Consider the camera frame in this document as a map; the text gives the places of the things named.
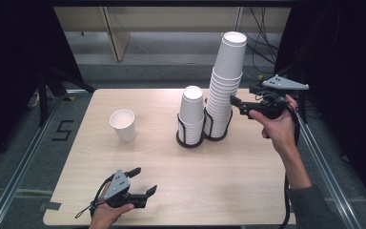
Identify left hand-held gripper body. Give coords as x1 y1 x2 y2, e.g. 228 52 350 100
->
103 169 136 209

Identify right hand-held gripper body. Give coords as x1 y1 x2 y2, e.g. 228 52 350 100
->
256 74 310 120

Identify tall stack of paper cups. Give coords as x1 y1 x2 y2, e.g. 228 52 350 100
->
203 31 248 139

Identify white paper cup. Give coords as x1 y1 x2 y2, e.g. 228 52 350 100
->
109 108 137 143

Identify black wire cup holder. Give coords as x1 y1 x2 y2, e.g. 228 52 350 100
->
175 106 234 149

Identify person's left hand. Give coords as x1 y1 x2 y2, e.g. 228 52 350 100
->
89 183 135 229

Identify person's right hand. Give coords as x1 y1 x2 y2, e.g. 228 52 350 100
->
248 94 299 156

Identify black metal stand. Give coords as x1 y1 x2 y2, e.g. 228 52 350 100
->
298 73 309 124
37 65 95 128

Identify short stack of paper cups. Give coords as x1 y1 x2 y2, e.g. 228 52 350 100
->
177 85 205 146

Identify black curtain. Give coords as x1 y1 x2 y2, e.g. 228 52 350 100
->
0 0 85 173
274 0 366 220

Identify black tape piece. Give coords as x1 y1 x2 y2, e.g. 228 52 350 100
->
39 201 62 212

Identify beige wooden cabinet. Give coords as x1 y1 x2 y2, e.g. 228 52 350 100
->
52 6 293 63

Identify left hand-held gripper cable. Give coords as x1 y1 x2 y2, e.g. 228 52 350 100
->
74 174 116 220

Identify hand-held gripper cable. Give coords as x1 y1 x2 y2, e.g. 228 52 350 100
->
74 174 116 220
279 94 302 229

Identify hanging black cables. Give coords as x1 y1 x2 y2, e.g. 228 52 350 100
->
237 7 280 75

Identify right hand-held gripper cable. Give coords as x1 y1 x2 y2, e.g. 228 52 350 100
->
279 94 302 229

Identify aluminium floor rail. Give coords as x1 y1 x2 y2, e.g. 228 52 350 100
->
297 113 365 229
0 94 65 229

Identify white cord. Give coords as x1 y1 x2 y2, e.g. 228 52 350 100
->
28 90 42 109

